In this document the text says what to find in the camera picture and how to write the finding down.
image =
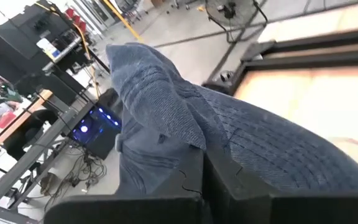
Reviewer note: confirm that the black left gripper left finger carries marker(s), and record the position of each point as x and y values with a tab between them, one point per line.
120	211

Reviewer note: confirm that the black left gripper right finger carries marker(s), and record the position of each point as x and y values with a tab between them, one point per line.
291	210

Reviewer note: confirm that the blue denim cap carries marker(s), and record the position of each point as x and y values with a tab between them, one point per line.
172	102

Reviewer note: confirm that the computer with blue lights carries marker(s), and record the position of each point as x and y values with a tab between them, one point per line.
95	137

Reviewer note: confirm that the wooden desk grey legs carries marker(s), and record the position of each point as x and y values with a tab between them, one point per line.
42	146

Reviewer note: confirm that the black office chair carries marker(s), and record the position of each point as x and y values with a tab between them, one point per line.
26	133

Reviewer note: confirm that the black monitor back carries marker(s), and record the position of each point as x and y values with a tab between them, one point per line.
26	37

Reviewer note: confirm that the black floor fan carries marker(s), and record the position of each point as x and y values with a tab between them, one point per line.
228	11

